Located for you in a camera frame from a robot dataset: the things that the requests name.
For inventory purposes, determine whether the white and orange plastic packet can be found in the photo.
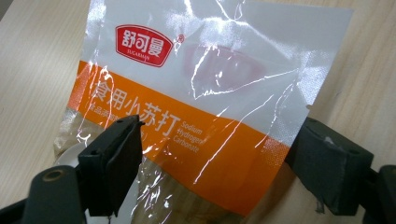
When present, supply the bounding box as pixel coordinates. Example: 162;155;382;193
53;0;355;224

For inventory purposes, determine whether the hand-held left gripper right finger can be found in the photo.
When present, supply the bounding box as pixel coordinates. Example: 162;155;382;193
285;117;375;217

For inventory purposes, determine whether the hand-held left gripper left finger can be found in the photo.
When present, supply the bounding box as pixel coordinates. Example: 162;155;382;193
77;114;146;217

